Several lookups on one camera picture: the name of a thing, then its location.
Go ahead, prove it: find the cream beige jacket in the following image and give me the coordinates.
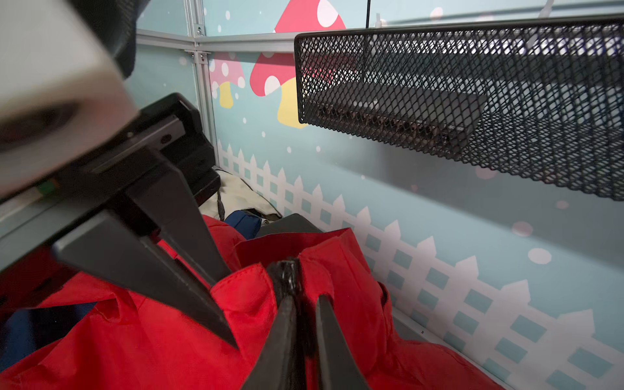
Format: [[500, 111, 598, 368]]
[[199, 170, 282, 222]]

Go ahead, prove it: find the black wire mesh basket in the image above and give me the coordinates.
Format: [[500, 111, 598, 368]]
[[293, 15, 623, 202]]

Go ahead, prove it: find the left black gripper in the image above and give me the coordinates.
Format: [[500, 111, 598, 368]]
[[52, 94, 237, 348]]

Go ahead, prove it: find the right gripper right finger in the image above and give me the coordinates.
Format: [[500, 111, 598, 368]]
[[315, 295, 370, 390]]

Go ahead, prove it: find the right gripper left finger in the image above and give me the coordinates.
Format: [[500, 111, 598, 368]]
[[241, 297, 305, 390]]

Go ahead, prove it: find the red jacket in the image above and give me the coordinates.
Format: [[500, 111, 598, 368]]
[[1, 218, 496, 389]]

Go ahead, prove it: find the navy blue jacket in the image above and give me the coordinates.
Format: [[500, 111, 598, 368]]
[[224, 211, 263, 240]]

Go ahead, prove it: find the black box in basket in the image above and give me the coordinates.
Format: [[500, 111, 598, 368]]
[[302, 83, 488, 157]]

